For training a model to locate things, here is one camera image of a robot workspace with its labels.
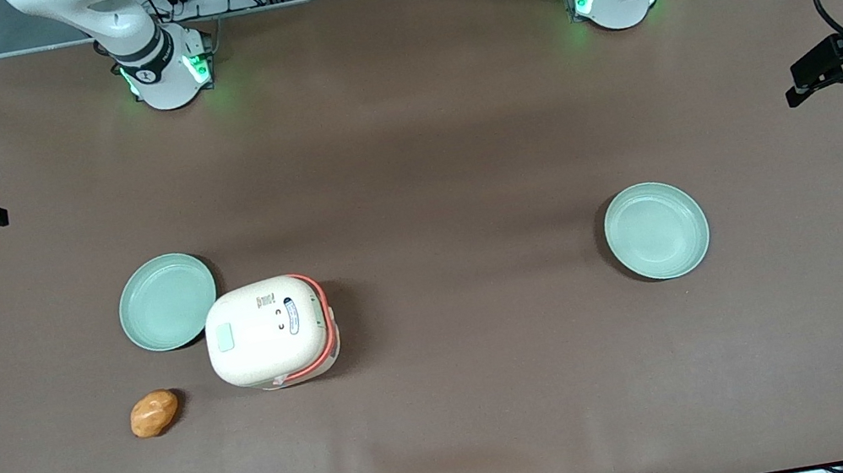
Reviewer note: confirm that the clear plastic bag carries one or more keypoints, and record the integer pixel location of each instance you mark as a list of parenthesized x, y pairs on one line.
[(283, 382)]

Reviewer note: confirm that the brown potato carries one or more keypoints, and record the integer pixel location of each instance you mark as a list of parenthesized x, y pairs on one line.
[(154, 413)]

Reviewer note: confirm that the pale green plate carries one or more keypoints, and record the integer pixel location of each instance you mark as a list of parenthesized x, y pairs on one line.
[(167, 303), (656, 231)]

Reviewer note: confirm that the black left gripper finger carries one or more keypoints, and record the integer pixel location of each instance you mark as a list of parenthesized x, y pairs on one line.
[(829, 61)]

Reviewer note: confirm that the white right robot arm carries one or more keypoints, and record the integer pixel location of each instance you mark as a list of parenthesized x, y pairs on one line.
[(165, 74)]

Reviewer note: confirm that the brown table cloth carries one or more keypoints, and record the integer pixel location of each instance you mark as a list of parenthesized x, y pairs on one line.
[(456, 136)]

